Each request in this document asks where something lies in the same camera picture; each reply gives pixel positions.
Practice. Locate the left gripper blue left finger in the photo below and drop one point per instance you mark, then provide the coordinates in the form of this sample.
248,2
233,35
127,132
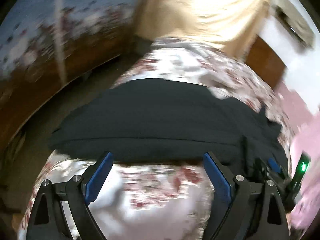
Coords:
47,219

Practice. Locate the yellow hanging sheet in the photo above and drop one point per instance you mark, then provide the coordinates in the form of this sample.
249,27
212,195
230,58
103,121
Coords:
231,26

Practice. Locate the floral satin bed cover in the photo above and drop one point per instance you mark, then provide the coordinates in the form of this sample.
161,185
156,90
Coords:
171,200

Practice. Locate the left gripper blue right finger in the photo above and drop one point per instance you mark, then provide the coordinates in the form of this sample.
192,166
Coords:
242,209

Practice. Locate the olive cloth on wall unit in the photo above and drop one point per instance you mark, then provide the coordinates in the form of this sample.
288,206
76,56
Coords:
290,18

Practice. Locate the blue fabric wardrobe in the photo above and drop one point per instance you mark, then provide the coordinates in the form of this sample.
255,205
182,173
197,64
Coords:
45,44

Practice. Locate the brown wooden headboard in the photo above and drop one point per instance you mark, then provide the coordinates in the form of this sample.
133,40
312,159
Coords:
265,62

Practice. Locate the black camera box green light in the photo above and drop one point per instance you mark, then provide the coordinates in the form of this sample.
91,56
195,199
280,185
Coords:
300,172

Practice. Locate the black padded jacket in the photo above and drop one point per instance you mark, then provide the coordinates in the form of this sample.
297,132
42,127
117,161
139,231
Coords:
158,121

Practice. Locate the pink curtain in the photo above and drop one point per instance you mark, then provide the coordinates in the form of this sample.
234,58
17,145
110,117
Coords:
307,206

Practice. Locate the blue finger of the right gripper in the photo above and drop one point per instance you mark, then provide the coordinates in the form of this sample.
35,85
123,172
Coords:
274,166

